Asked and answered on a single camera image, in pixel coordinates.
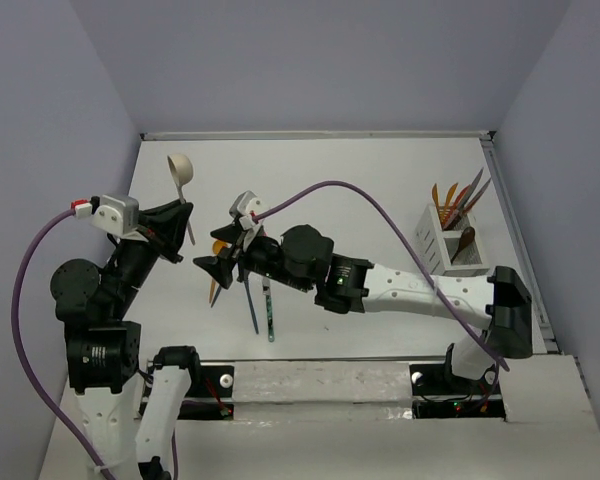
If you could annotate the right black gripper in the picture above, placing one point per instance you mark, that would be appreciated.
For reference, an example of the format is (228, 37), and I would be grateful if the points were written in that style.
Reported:
(221, 266)

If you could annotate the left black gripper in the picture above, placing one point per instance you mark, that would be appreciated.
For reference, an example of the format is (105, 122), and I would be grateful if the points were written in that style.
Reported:
(165, 225)

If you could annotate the patterned-handle metal knife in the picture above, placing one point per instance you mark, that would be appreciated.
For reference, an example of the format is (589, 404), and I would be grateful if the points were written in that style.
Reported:
(266, 287)

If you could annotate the beige plastic spoon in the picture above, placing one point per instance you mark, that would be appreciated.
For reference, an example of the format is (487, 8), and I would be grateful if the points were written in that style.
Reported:
(182, 172)

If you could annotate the yellow-orange plastic knife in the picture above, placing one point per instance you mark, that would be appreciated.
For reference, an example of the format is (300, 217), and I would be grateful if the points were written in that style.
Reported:
(443, 211)

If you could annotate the orange-red plastic knife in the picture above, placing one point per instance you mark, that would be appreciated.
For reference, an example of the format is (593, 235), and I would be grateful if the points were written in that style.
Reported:
(455, 205)

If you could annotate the dark brown wooden spoon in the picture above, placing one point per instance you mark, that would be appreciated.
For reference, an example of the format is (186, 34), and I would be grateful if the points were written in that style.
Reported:
(466, 239)

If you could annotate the black-handle metal knife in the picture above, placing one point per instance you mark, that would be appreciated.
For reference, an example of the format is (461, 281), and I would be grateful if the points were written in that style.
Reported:
(472, 202)

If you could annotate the pink-handle metal knife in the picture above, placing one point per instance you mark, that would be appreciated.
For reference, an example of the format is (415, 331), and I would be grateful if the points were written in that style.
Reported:
(473, 187)

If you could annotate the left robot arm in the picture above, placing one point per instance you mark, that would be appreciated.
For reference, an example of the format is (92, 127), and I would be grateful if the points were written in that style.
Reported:
(102, 348)

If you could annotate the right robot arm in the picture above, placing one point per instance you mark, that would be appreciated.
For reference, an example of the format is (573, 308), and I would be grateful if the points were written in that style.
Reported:
(494, 310)

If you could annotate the teal plastic knife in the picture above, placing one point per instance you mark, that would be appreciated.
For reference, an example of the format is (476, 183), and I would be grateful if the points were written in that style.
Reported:
(251, 307)

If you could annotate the yellow-orange plastic spoon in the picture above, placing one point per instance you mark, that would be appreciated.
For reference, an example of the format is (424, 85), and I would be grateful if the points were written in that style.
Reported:
(218, 245)

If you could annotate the blue plastic spoon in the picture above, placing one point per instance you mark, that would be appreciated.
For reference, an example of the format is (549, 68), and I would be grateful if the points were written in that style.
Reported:
(215, 296)

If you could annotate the white two-compartment utensil holder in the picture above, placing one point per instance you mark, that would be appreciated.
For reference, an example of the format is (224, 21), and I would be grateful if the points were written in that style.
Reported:
(436, 247)

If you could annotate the orange knife in holder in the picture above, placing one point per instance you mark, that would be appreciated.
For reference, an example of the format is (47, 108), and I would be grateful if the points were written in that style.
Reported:
(435, 197)

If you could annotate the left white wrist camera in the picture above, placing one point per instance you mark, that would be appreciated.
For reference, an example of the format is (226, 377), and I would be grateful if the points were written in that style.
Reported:
(115, 214)

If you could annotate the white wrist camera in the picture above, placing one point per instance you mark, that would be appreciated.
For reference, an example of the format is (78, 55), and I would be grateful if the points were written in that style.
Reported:
(115, 214)
(245, 207)

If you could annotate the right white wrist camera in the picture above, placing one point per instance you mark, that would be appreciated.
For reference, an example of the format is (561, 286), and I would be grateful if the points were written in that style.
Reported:
(245, 207)

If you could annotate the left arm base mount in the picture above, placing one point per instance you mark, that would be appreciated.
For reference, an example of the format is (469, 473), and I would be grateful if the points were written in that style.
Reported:
(212, 398)

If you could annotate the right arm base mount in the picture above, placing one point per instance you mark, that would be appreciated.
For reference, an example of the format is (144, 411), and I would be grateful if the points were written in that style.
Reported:
(434, 396)

